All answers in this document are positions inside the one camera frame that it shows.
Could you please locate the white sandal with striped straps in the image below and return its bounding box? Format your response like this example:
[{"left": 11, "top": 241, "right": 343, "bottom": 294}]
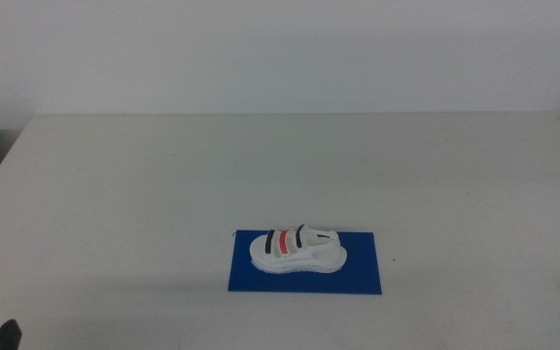
[{"left": 248, "top": 223, "right": 348, "bottom": 275}]

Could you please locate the blue rectangular mat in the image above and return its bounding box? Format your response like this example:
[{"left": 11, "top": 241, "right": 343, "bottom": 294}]
[{"left": 227, "top": 228, "right": 383, "bottom": 296}]

